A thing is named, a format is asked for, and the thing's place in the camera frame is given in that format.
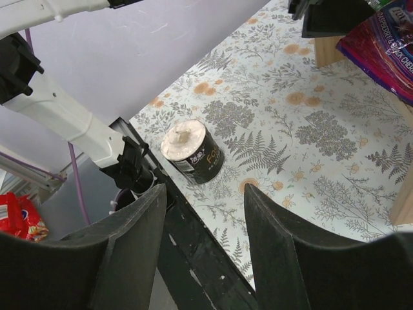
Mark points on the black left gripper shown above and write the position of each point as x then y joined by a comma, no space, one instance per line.
329,18

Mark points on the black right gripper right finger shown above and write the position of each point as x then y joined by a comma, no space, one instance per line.
299,265

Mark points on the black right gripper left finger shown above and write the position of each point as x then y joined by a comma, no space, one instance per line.
110,264

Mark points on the purple pink Fox's candy bag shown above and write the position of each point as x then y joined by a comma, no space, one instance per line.
381,46

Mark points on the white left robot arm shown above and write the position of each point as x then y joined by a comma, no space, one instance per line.
28,90

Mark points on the wooden two-tier shelf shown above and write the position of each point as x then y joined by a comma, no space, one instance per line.
387,107

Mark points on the red snack bag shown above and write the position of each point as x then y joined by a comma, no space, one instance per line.
20,218

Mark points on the floral table mat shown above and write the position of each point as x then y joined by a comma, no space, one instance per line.
283,127

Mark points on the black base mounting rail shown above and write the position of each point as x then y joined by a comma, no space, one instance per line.
196,270

